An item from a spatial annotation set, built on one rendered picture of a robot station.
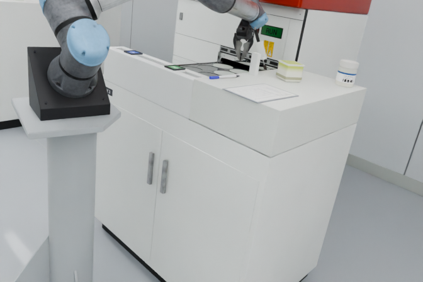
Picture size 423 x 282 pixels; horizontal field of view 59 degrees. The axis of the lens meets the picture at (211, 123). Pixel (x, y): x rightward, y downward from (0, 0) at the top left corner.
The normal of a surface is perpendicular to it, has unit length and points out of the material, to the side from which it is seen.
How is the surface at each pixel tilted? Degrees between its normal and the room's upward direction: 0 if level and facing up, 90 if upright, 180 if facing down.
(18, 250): 0
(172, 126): 90
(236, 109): 90
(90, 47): 54
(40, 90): 46
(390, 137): 90
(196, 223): 90
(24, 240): 0
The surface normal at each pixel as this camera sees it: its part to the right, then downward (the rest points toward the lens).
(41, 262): 0.55, 0.36
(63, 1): 0.19, -0.20
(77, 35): 0.57, -0.27
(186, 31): -0.69, 0.17
